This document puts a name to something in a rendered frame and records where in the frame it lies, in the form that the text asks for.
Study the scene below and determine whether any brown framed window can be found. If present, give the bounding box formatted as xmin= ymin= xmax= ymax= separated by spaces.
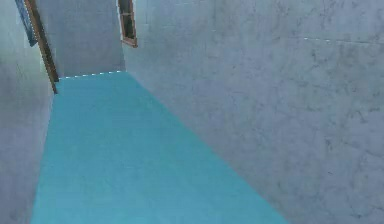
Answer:
xmin=117 ymin=0 xmax=139 ymax=49

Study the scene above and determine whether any brown framed room door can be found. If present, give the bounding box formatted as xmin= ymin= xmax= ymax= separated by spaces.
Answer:
xmin=24 ymin=0 xmax=60 ymax=95

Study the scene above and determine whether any blue framed wall picture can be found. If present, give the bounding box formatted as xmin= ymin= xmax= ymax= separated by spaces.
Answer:
xmin=14 ymin=0 xmax=39 ymax=48

